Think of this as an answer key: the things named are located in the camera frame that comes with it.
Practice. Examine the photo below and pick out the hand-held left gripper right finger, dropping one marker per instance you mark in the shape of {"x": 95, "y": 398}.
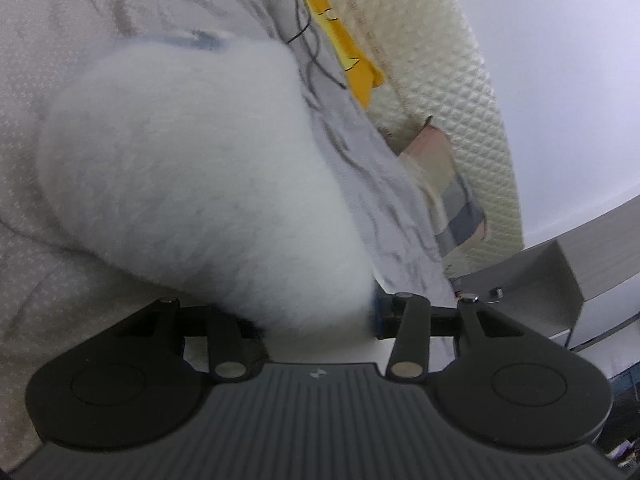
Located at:
{"x": 382, "y": 317}

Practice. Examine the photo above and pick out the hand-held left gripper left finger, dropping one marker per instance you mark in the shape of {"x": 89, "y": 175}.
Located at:
{"x": 225, "y": 340}

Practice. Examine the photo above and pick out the white blue striped fluffy sweater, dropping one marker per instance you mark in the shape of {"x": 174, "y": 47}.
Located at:
{"x": 200, "y": 185}

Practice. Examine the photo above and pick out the plaid pillow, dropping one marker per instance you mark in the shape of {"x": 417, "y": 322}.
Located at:
{"x": 450, "y": 195}

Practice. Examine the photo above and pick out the grey cabinet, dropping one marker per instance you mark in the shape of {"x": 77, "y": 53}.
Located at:
{"x": 560, "y": 275}

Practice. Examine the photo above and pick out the light dotted bed sheet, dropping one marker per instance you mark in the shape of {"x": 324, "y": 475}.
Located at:
{"x": 30, "y": 285}

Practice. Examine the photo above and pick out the cream quilted headboard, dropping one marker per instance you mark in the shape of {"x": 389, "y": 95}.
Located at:
{"x": 440, "y": 85}

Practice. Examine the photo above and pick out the dark blue cloth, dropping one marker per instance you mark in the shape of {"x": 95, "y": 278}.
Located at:
{"x": 627, "y": 384}

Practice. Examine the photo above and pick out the yellow pillow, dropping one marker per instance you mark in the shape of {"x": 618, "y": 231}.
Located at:
{"x": 350, "y": 45}

